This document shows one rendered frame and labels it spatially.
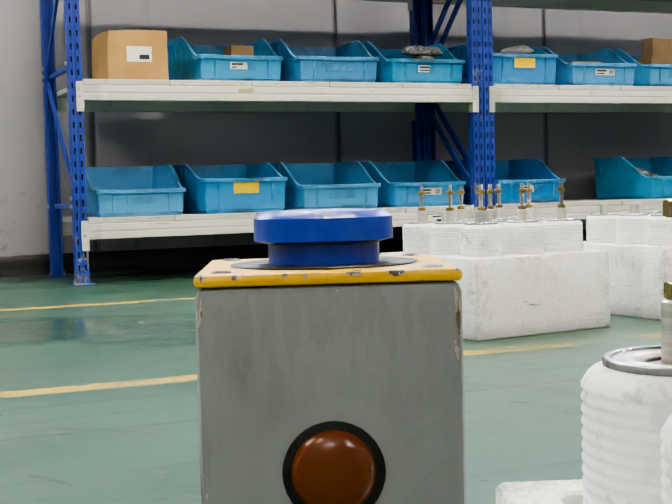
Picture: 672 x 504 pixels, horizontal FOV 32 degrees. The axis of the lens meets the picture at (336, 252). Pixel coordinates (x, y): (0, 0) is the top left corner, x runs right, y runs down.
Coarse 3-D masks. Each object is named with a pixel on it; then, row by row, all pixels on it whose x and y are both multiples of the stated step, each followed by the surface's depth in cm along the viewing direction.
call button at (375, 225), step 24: (264, 216) 33; (288, 216) 32; (312, 216) 32; (336, 216) 32; (360, 216) 32; (384, 216) 33; (264, 240) 33; (288, 240) 32; (312, 240) 32; (336, 240) 32; (360, 240) 32; (288, 264) 32; (312, 264) 32
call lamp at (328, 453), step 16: (336, 432) 30; (304, 448) 30; (320, 448) 30; (336, 448) 30; (352, 448) 30; (368, 448) 30; (304, 464) 30; (320, 464) 30; (336, 464) 30; (352, 464) 30; (368, 464) 30; (304, 480) 30; (320, 480) 30; (336, 480) 30; (352, 480) 30; (368, 480) 30; (304, 496) 30; (320, 496) 30; (336, 496) 30; (352, 496) 30; (368, 496) 30
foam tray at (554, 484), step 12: (552, 480) 62; (564, 480) 61; (576, 480) 61; (504, 492) 60; (516, 492) 59; (528, 492) 59; (540, 492) 59; (552, 492) 59; (564, 492) 59; (576, 492) 59
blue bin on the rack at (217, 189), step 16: (192, 176) 484; (208, 176) 520; (224, 176) 523; (240, 176) 526; (256, 176) 516; (272, 176) 498; (192, 192) 486; (208, 192) 471; (224, 192) 474; (240, 192) 476; (256, 192) 479; (272, 192) 482; (192, 208) 488; (208, 208) 472; (224, 208) 475; (240, 208) 477; (256, 208) 480; (272, 208) 483
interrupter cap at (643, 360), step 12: (624, 348) 57; (636, 348) 57; (648, 348) 57; (660, 348) 57; (612, 360) 53; (624, 360) 54; (636, 360) 53; (648, 360) 55; (660, 360) 55; (636, 372) 52; (648, 372) 51; (660, 372) 51
